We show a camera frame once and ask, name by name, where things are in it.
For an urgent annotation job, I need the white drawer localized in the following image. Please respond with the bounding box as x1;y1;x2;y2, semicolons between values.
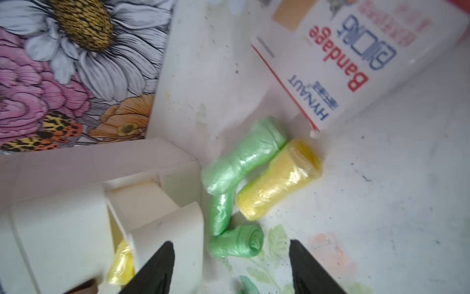
62;179;205;294

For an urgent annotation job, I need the green trash bag roll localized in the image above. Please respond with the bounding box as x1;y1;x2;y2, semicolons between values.
209;224;264;258
208;189;236;236
201;116;288;196

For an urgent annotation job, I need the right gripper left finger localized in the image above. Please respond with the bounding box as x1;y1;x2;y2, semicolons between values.
119;241;175;294

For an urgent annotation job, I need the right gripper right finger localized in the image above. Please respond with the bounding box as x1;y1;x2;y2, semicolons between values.
289;240;346;294

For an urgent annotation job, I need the red white cardboard box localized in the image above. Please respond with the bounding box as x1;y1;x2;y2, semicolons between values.
252;0;470;135

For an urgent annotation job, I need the white drawer cabinet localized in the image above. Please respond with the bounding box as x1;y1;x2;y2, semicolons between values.
1;138;201;294

